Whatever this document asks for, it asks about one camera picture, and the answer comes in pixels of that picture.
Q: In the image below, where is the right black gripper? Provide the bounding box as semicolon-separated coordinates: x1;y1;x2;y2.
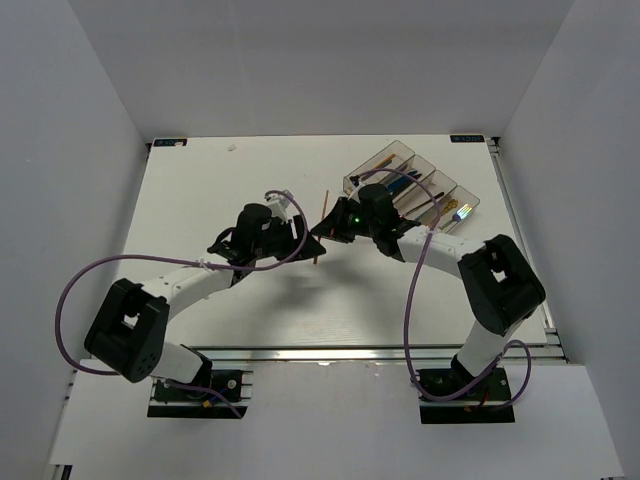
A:
312;197;379;244

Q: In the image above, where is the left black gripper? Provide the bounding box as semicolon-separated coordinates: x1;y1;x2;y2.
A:
252;215;326;264

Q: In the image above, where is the orange chopstick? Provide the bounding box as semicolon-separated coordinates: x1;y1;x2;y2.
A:
312;188;330;266

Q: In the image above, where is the blue knife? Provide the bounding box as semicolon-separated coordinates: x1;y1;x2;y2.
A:
388;170;422;196

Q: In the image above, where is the black knife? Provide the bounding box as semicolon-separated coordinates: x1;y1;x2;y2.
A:
392;173;423;198

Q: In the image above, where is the black spoon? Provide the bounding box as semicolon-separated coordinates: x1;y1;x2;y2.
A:
403;192;445;217

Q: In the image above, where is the iridescent fork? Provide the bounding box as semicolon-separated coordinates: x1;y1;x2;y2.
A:
450;204;474;223

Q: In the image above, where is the orange chopstick diagonal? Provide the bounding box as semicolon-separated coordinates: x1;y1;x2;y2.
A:
375;154;396;169

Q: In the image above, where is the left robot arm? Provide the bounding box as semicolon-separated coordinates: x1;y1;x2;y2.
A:
84;203;326;399

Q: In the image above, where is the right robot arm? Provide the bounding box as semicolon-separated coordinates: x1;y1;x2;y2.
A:
311;184;546;399

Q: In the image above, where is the clear four-compartment organizer tray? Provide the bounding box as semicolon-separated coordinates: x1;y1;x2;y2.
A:
343;140;480;233

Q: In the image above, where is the right blue label sticker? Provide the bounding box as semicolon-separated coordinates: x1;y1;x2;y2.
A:
449;134;486;143

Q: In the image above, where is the blue label sticker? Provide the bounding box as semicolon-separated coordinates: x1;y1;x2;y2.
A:
449;134;486;143
152;138;188;148

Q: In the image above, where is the left blue label sticker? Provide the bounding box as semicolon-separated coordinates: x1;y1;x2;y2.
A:
152;138;188;148

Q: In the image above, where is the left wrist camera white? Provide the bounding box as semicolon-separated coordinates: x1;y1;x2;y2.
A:
264;190;292;222

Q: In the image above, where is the aluminium table rail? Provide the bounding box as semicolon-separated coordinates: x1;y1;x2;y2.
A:
200;345;566;361

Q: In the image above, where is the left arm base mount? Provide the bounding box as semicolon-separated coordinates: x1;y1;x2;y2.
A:
147;366;254;420

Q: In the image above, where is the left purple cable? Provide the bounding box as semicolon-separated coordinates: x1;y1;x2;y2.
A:
55;188;307;420

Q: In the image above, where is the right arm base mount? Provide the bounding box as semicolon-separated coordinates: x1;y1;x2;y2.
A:
416;367;515;425

